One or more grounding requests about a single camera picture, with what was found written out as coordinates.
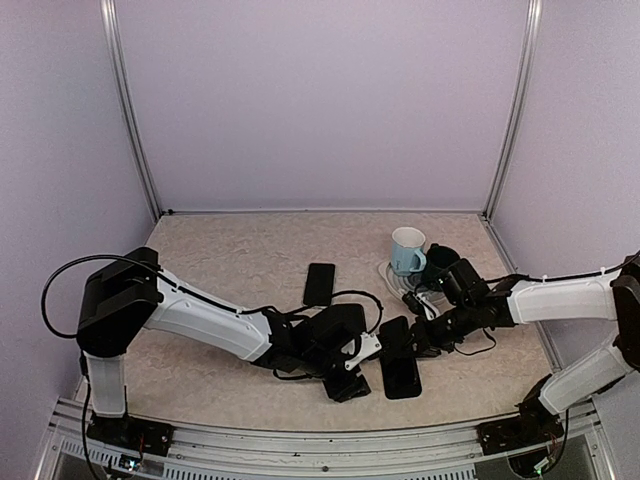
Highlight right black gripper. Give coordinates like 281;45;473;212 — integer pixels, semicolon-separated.
396;299;478;357

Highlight black phone case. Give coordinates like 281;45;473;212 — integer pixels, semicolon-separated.
314;303;367;334
377;315;423;401

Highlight clear transparent phone case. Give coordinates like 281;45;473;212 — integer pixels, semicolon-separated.
301;263;338;309

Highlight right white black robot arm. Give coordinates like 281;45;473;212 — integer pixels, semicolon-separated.
404;255;639;444

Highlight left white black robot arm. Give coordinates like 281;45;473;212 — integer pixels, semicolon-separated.
76;247;380;445

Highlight white saucer plate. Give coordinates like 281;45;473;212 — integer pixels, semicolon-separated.
377;261;446;308

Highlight dark green mug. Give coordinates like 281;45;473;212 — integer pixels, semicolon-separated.
421;243;461;291

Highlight white blue mug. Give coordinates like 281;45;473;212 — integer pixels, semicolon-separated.
390;226;427;277

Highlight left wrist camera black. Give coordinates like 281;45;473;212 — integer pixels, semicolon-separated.
340;332;382;371

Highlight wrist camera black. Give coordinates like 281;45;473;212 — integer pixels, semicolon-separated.
340;332;382;371
402;258;489;319

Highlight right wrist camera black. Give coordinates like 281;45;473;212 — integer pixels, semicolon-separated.
402;258;489;319

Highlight aluminium front rail frame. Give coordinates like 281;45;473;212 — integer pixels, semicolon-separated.
27;398;622;479

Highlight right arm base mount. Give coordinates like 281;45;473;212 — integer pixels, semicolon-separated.
476;413;564;456

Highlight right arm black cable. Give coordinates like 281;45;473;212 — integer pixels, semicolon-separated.
544;389;574;474

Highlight right aluminium corner post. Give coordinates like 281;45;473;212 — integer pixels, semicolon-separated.
482;0;543;223

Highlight aluminium corner post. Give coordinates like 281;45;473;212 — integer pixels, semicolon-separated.
100;0;163;222
482;0;543;223

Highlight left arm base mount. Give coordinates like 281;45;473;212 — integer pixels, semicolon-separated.
85;406;175;457

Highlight left aluminium corner post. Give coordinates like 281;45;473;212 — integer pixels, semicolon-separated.
100;0;163;222

